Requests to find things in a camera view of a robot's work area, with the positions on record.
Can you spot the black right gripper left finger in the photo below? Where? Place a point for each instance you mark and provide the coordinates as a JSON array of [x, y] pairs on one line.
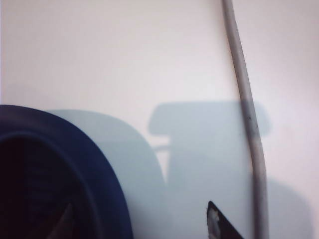
[[63, 226]]

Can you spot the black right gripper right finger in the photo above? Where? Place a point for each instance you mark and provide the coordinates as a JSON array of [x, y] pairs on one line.
[[216, 226]]

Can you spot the blue rubber slipper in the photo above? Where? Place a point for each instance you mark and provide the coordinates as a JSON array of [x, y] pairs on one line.
[[99, 174]]

